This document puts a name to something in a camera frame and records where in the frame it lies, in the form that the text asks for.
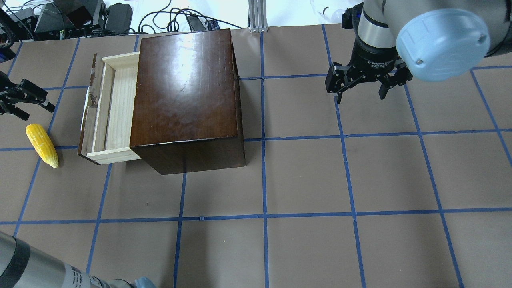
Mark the clear plastic bottle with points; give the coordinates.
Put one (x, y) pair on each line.
(331, 11)

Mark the yellow corn cob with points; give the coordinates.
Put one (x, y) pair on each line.
(42, 144)

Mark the light wood drawer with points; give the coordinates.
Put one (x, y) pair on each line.
(108, 110)

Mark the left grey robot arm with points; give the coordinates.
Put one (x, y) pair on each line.
(23, 266)

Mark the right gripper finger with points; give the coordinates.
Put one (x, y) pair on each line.
(401, 76)
(341, 78)

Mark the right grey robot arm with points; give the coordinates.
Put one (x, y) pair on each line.
(432, 40)

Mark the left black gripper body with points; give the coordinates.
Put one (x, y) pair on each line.
(24, 92)

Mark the aluminium frame post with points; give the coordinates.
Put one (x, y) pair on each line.
(257, 14)

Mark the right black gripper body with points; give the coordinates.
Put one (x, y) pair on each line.
(372, 60)

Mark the dark brown wooden cabinet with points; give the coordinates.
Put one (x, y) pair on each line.
(187, 109)

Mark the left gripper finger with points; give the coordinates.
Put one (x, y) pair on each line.
(7, 108)
(28, 92)

